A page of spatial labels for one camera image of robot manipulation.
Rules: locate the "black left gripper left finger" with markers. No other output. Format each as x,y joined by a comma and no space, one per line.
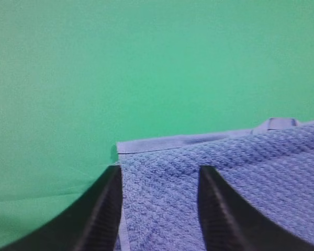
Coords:
89,223

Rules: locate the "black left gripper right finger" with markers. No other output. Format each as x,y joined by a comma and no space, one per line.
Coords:
229,222

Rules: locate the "blue waffle-weave towel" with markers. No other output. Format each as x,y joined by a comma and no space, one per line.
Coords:
247,189

